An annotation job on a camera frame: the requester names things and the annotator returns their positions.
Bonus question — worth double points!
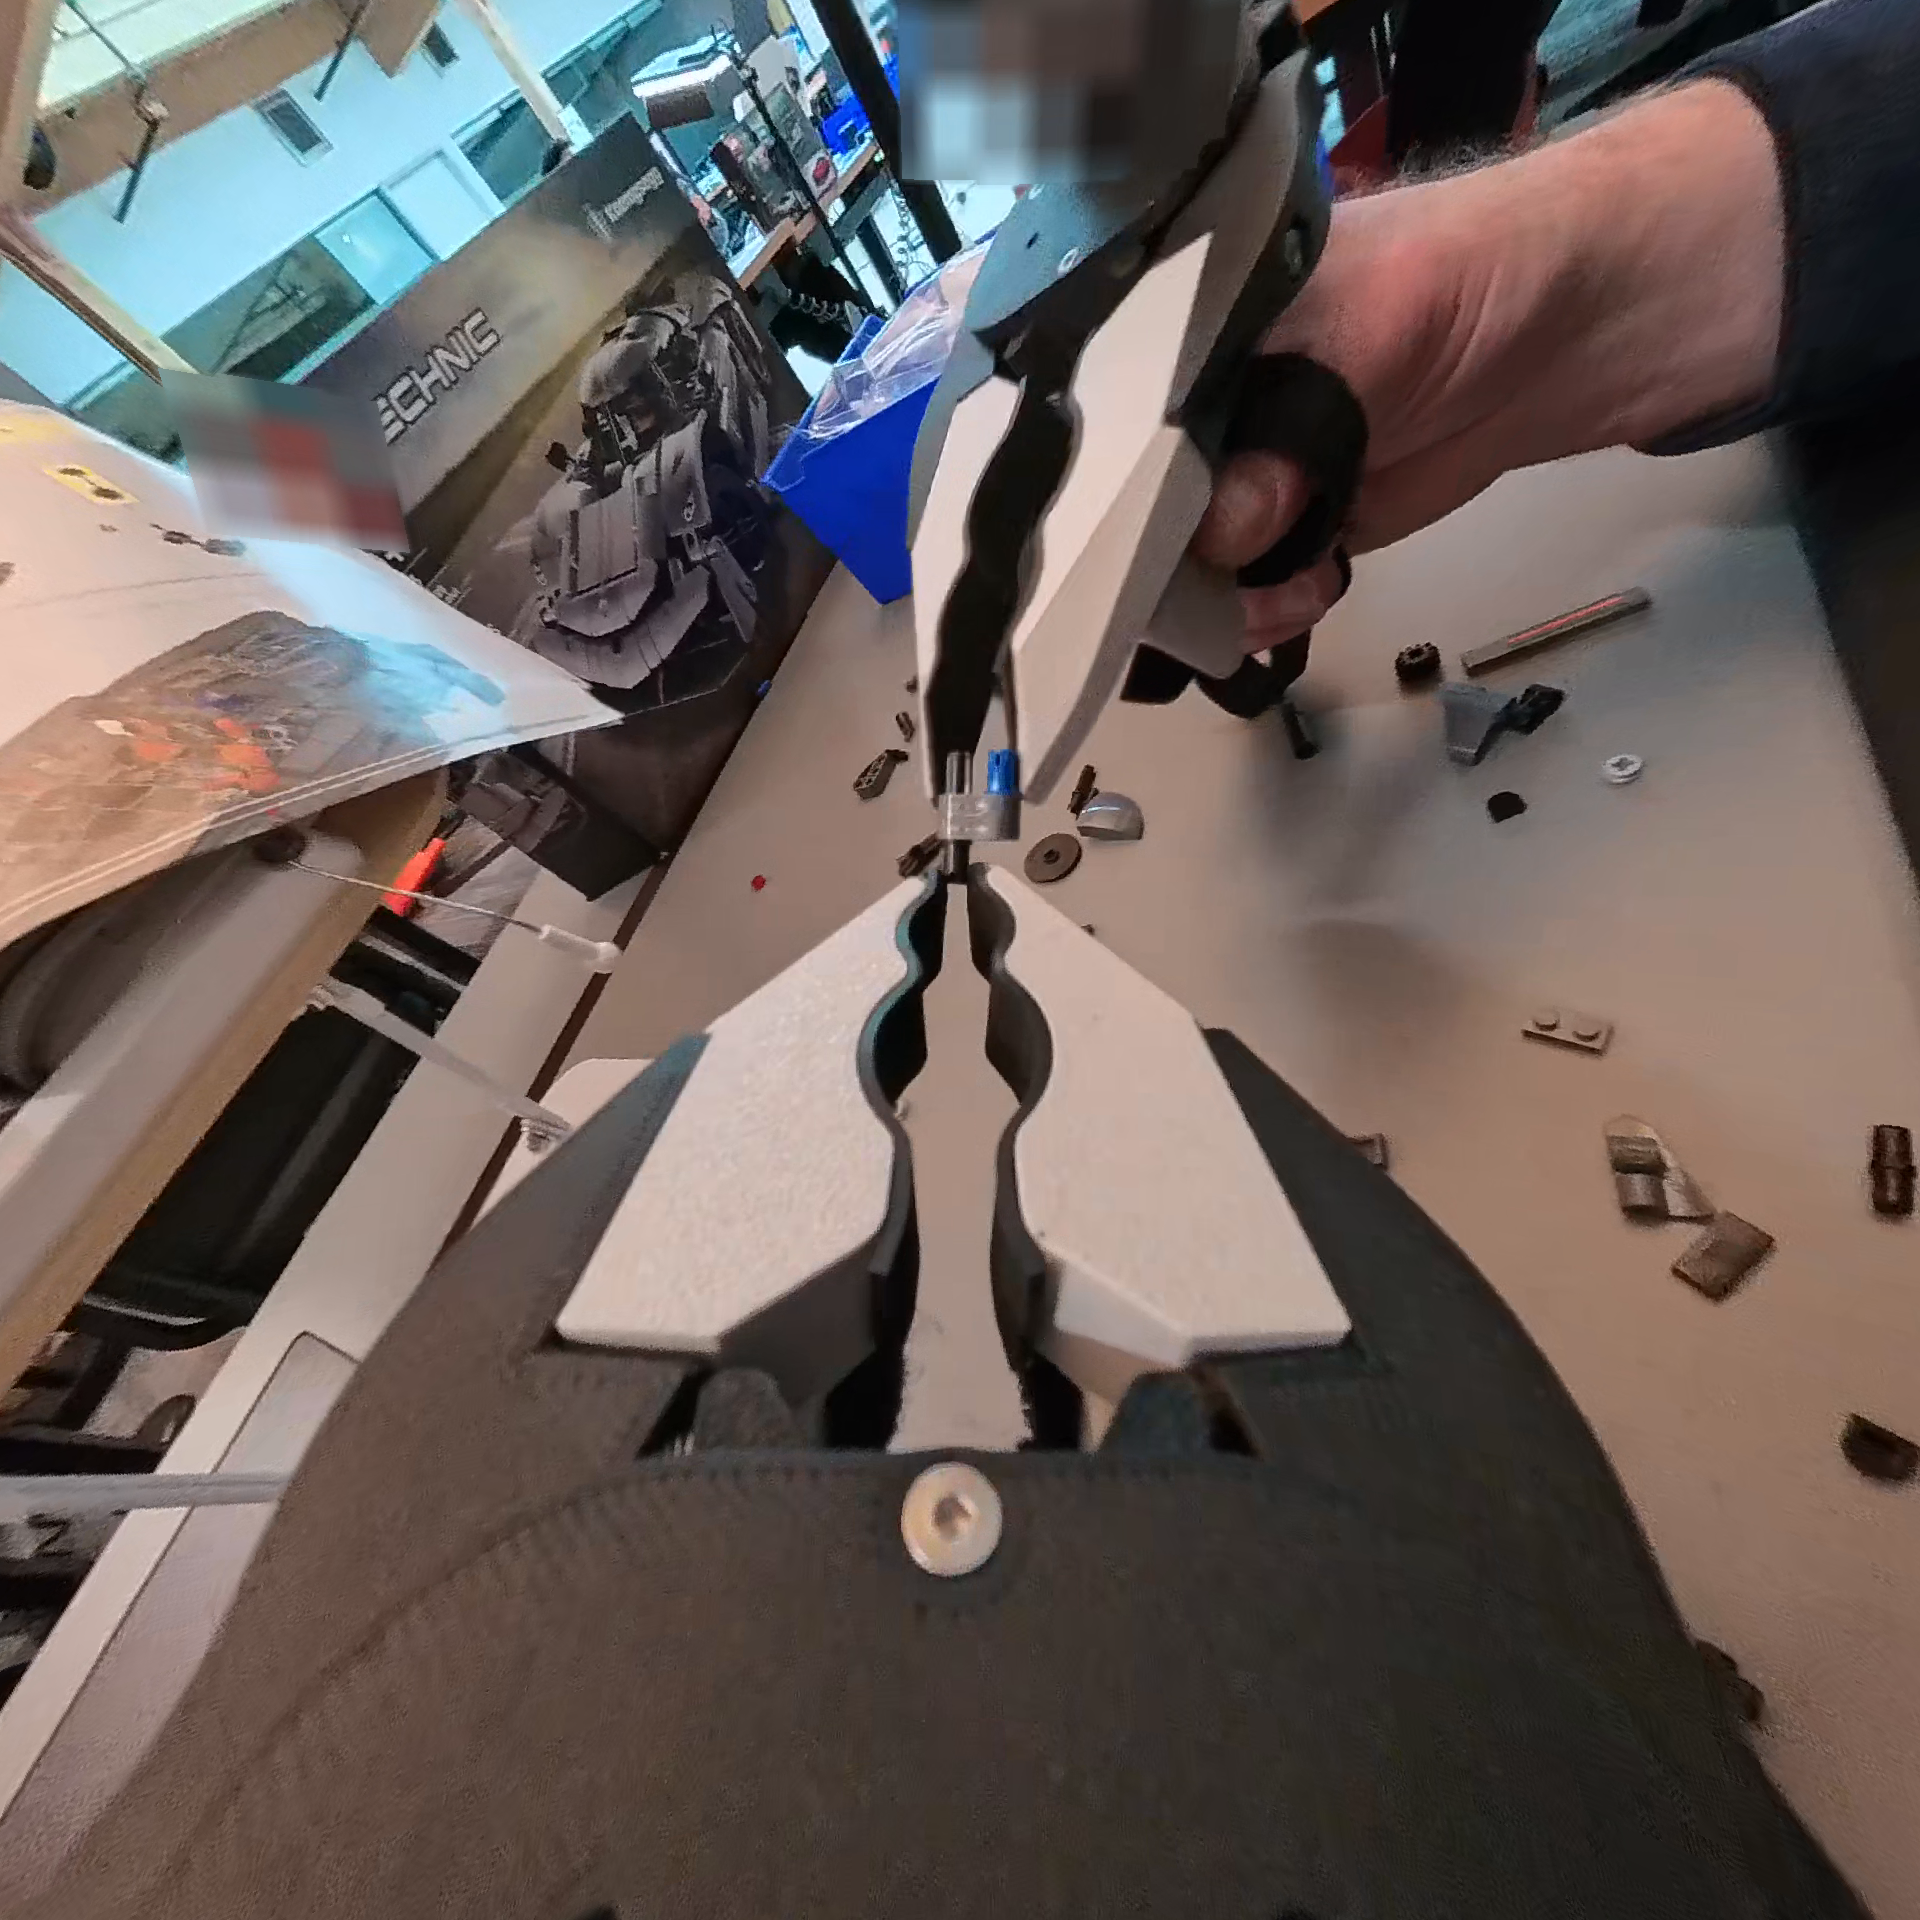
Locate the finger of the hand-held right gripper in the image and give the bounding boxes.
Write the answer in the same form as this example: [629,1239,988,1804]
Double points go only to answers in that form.
[1009,228,1220,792]
[907,350,1085,800]

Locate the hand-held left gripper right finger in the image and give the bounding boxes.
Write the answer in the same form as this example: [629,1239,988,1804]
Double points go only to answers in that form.
[967,866,1353,1449]

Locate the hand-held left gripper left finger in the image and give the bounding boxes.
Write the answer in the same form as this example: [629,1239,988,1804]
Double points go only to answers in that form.
[555,873,950,1449]

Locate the small lego axle assembly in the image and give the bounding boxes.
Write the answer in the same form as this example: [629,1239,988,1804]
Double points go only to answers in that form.
[934,750,1030,874]

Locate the person's right forearm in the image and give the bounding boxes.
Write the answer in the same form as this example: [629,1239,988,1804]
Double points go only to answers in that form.
[1634,0,1920,470]

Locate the lego set box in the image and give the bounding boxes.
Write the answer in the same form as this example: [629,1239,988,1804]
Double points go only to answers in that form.
[358,112,846,904]

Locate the long dark lego tile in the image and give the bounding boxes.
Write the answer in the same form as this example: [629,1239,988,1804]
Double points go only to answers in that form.
[1461,588,1652,673]

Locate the lego instruction booklet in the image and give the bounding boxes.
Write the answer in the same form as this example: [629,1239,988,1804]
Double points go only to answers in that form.
[0,393,626,950]

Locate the person's right hand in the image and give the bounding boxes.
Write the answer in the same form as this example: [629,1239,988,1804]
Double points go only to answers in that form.
[1197,76,1802,648]

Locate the blue storage bin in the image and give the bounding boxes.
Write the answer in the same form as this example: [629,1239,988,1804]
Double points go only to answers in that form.
[759,306,980,612]

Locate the clear plastic parts bags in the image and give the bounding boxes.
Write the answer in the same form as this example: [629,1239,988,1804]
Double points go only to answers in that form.
[795,269,980,455]

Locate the black metal pole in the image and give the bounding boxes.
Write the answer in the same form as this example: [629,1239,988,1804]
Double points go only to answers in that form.
[809,0,965,266]

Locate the white book stand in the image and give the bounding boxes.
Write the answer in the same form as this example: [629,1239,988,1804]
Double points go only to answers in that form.
[0,778,665,1826]

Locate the grey lego bracket piece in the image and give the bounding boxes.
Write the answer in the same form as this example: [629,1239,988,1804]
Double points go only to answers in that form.
[1601,1112,1718,1225]

